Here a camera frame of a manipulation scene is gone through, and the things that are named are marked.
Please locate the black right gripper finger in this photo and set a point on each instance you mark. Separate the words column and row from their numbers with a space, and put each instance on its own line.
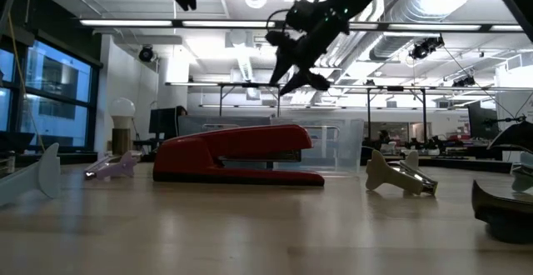
column 310, row 79
column 287, row 54

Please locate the beige staple remover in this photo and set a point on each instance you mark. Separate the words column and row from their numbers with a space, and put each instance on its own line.
column 387, row 175

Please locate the light blue staple remover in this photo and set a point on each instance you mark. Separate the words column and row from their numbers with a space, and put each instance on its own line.
column 41, row 175

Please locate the red stapler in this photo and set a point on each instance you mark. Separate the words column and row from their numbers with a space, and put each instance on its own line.
column 195, row 158

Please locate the lilac staple remover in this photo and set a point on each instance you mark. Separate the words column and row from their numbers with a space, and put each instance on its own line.
column 118, row 167

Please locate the black staple remover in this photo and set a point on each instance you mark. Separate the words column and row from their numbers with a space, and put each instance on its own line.
column 504, row 221

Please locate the overhead light bar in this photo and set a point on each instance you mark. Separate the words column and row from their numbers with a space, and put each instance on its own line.
column 233, row 23

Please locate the black ceiling spotlight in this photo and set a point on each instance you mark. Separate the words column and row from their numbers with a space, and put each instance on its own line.
column 145, row 53
column 424, row 48

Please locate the clear plastic bin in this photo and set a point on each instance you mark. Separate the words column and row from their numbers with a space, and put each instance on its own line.
column 337, row 150

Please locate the grey translucent plastic bin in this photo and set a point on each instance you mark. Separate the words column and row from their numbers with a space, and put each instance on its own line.
column 225, row 121

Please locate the person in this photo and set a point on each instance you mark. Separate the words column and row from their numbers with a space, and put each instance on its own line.
column 181, row 110

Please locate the black monitor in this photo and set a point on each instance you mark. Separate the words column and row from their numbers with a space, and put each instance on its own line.
column 481, row 121
column 162, row 121

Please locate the white bulb brass lamp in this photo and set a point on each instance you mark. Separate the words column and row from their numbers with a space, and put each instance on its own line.
column 121, row 112

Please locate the black background workstation frame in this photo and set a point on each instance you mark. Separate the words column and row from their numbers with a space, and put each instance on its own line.
column 250, row 85

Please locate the silver ventilation duct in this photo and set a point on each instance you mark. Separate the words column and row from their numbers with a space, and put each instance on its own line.
column 416, row 12

